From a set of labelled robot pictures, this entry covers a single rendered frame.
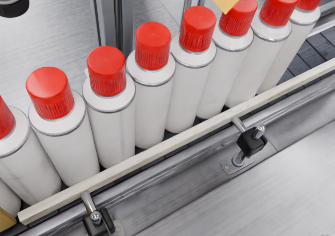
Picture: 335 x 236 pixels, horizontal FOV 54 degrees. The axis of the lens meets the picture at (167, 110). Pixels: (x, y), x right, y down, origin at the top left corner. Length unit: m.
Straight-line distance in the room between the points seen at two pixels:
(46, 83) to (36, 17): 0.44
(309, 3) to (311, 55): 0.23
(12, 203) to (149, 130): 0.18
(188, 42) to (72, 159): 0.17
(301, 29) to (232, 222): 0.26
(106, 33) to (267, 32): 0.21
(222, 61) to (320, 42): 0.32
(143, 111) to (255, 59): 0.15
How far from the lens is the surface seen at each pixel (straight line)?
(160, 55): 0.31
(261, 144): 0.46
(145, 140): 0.44
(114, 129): 0.35
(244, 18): 0.36
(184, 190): 0.51
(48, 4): 0.74
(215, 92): 0.44
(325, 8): 0.61
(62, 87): 0.28
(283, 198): 0.49
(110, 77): 0.28
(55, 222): 0.45
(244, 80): 0.46
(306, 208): 0.50
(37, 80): 0.29
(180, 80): 0.37
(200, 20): 0.33
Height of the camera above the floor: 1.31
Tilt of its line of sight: 59 degrees down
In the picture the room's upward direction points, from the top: 10 degrees clockwise
